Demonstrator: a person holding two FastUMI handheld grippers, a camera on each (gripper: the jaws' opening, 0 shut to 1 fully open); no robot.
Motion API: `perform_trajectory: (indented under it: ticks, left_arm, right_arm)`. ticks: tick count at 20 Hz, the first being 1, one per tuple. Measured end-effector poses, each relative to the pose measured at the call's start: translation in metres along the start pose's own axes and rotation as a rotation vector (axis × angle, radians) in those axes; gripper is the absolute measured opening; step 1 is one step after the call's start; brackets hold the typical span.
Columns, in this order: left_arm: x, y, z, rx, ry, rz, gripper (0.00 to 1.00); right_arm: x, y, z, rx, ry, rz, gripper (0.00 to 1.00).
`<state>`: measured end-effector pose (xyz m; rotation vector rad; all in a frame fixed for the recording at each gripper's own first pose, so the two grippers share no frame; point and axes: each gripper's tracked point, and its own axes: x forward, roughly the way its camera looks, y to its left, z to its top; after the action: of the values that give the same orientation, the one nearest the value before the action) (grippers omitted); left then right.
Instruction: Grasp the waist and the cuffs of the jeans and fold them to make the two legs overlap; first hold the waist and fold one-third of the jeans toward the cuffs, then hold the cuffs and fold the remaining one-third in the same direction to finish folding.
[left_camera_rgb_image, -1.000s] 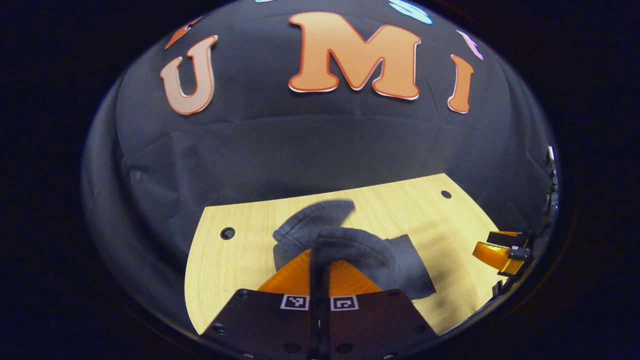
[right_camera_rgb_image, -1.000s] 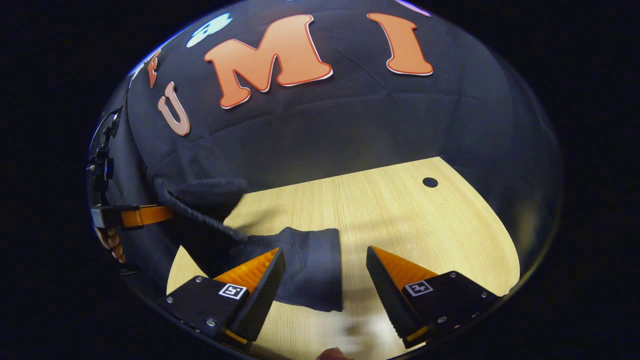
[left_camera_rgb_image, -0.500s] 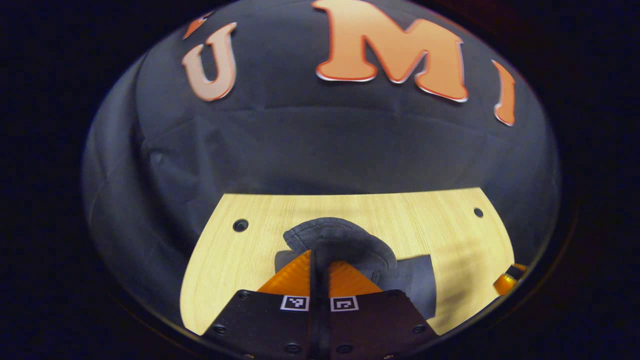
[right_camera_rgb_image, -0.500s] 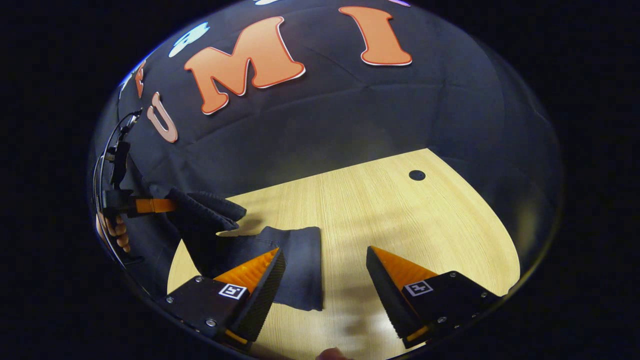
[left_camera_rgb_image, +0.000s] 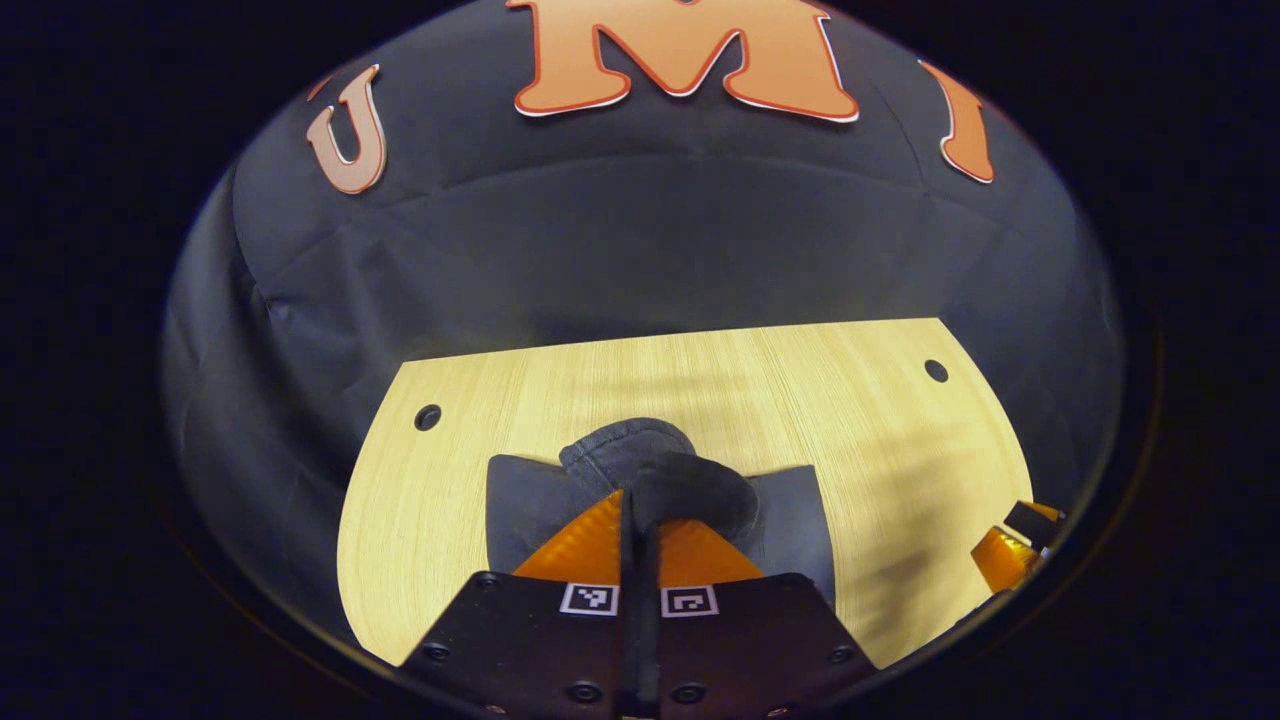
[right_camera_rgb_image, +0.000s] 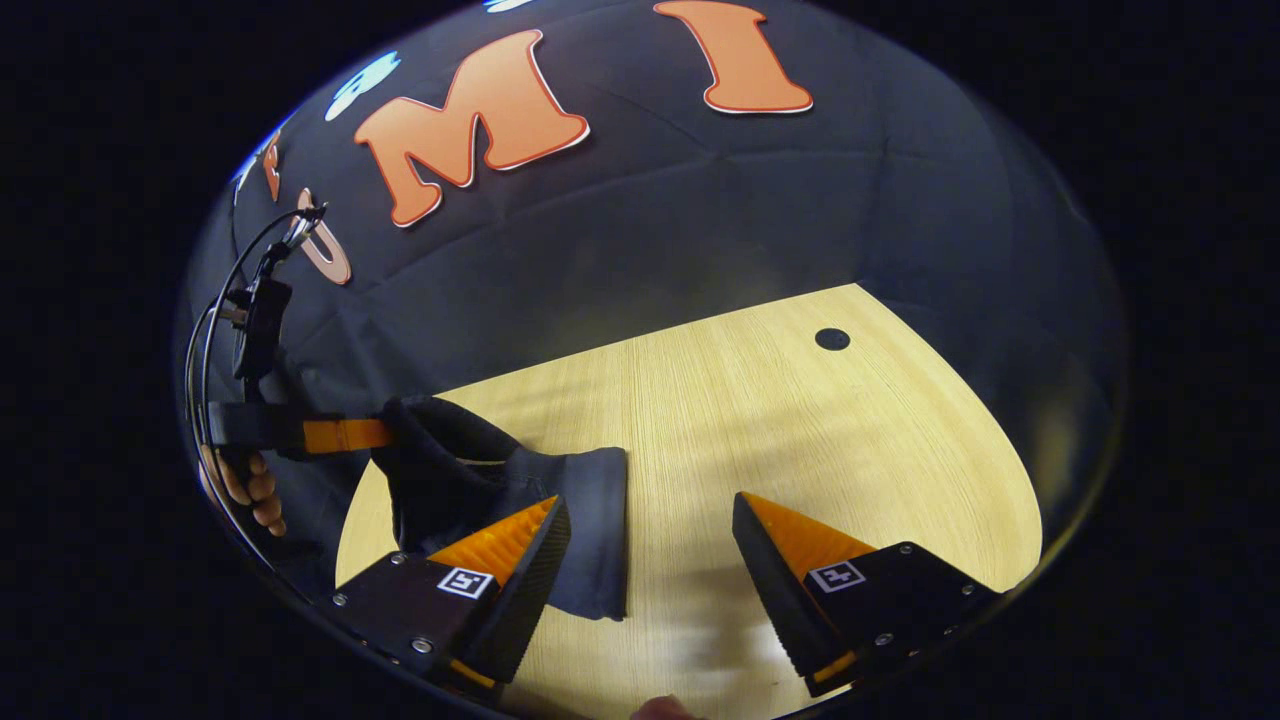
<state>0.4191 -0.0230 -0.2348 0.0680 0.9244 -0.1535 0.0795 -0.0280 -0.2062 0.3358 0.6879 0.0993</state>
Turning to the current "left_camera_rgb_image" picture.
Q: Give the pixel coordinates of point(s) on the black backdrop cloth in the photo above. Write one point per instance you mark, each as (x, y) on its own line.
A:
(640, 240)

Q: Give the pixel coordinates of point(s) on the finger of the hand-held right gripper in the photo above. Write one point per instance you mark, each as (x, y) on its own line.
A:
(1028, 522)
(1005, 560)

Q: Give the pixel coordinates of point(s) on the black jeans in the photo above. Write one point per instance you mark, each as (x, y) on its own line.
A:
(620, 455)

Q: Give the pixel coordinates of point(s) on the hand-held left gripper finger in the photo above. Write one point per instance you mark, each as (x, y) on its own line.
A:
(649, 590)
(629, 580)

